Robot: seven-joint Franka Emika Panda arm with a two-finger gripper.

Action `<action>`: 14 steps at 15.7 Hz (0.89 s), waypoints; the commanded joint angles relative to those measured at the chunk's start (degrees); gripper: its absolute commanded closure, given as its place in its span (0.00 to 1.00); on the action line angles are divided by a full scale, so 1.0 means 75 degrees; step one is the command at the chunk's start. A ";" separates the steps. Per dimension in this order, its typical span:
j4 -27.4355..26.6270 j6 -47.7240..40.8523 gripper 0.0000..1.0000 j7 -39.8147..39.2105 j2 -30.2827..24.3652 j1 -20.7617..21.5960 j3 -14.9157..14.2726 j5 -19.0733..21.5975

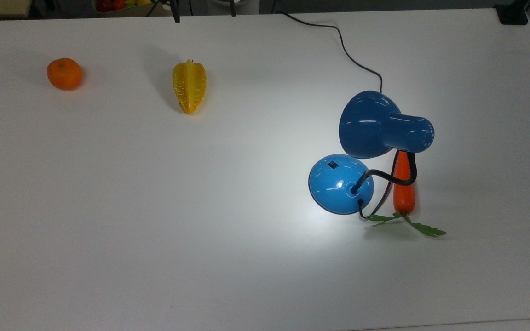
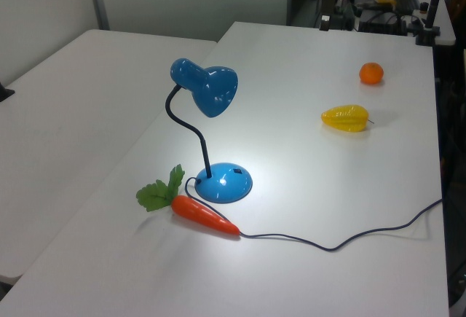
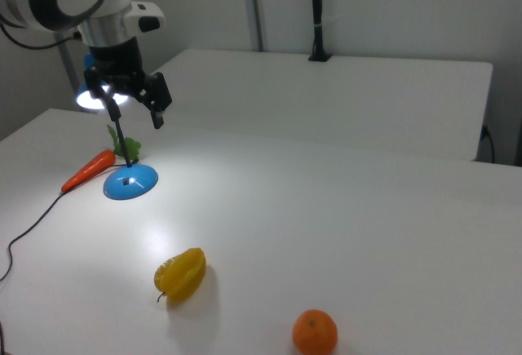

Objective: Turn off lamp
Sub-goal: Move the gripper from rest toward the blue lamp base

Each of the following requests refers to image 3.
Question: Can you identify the orange toy carrot with leaves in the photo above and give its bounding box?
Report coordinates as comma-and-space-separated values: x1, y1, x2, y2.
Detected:
60, 124, 144, 193

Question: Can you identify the grey metal partition post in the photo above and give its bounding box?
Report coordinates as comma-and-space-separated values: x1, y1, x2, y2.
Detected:
247, 0, 265, 52

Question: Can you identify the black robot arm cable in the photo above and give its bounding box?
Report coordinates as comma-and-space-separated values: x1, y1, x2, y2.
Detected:
0, 20, 82, 51

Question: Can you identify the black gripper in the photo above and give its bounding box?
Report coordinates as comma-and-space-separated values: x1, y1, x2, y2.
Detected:
84, 38, 173, 130

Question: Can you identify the black lamp power cable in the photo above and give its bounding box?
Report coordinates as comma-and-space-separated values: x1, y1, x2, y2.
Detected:
0, 162, 131, 282

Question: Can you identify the dark wall socket cable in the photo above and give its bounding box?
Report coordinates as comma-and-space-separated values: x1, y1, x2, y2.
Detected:
480, 124, 497, 164

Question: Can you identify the orange toy tangerine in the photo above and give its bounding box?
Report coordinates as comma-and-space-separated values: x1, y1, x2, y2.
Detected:
291, 308, 339, 355

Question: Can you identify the blue gooseneck desk lamp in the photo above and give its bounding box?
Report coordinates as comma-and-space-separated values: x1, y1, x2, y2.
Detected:
75, 51, 159, 201

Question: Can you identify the grey metal frame pole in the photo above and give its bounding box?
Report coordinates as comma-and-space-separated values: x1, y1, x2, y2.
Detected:
60, 40, 81, 91

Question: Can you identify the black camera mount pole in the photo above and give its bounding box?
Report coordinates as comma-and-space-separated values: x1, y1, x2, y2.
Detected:
307, 0, 332, 63

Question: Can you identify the yellow toy starfruit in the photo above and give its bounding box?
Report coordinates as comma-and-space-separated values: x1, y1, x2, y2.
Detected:
153, 247, 207, 304

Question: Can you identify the white side table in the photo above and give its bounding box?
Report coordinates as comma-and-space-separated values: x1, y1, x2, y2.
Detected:
117, 47, 494, 162

